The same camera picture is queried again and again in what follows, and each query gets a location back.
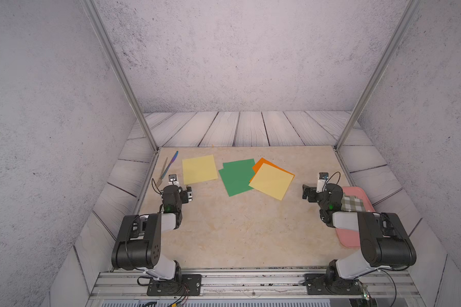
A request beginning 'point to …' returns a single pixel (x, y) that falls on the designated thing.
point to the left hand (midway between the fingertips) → (180, 186)
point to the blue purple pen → (167, 167)
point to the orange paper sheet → (260, 162)
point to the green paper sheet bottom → (237, 180)
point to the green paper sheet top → (238, 167)
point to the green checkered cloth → (351, 203)
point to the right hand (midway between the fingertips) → (315, 184)
